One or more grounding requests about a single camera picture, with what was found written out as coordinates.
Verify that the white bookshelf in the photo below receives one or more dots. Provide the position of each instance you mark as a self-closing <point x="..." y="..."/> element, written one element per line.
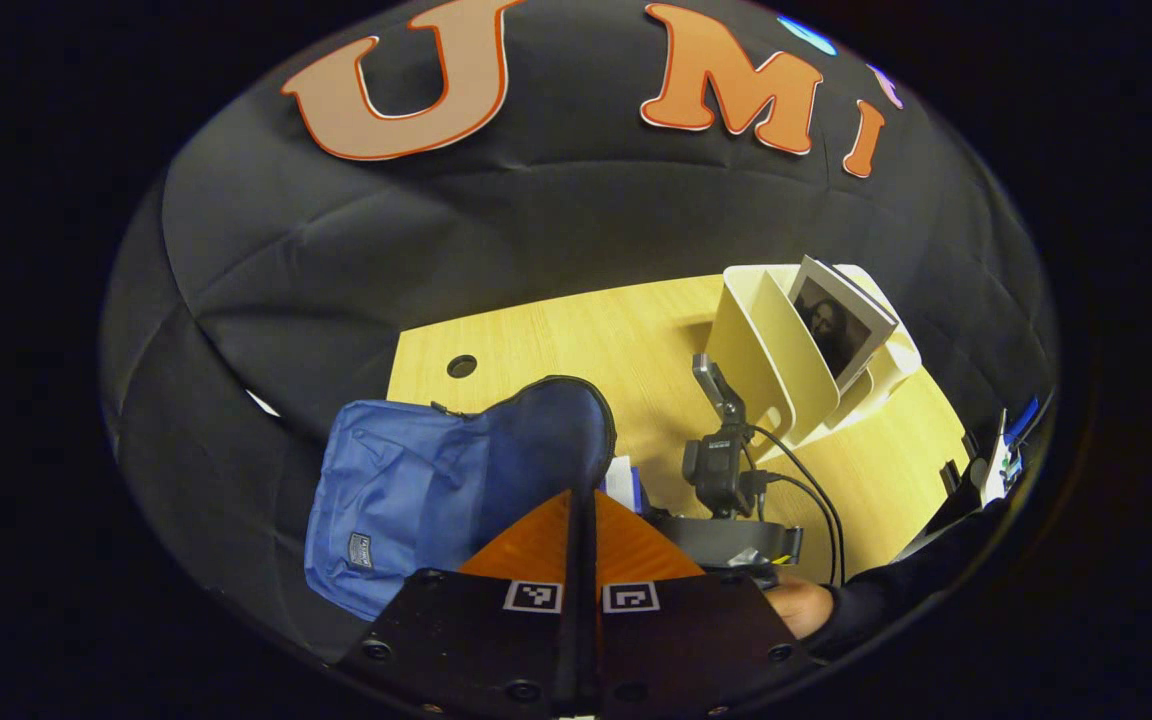
<point x="756" y="350"/>

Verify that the blue book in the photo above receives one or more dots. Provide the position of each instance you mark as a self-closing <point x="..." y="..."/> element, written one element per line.
<point x="621" y="485"/>

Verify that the blue schoolbag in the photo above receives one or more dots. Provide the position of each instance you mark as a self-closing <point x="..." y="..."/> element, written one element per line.
<point x="406" y="490"/>

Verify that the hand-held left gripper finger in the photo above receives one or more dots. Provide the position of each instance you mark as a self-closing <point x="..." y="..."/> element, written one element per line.
<point x="592" y="650"/>
<point x="568" y="650"/>

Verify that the small blue object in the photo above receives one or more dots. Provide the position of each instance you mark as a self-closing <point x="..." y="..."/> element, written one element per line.
<point x="1024" y="418"/>

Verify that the white portrait cover book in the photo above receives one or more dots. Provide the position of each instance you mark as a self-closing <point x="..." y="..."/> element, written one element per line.
<point x="836" y="325"/>

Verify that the small white device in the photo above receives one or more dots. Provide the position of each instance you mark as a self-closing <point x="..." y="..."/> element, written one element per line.
<point x="994" y="470"/>

